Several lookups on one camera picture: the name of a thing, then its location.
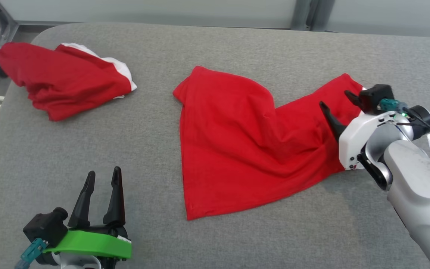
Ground grey metal window frame post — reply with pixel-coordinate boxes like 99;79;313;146
291;0;337;32

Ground red shorts with white trim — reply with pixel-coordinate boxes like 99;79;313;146
0;42;138;122

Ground red Bulls basketball jersey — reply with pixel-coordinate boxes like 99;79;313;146
173;65;365;221

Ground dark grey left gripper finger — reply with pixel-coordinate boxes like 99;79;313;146
68;171;96;228
103;167;126;226

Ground black left cable teal plug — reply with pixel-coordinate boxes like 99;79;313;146
15;237;48;269

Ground black cable teal plug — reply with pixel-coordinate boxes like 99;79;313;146
15;237;48;269
377;98;430;139

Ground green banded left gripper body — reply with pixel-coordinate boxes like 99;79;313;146
43;225;133;269

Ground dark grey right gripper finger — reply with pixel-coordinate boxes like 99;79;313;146
344;90;363;109
319;101;348;142

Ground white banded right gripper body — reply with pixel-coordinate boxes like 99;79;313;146
338;111;411;171

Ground black right cable teal plug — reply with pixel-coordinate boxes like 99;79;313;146
377;98;430;139

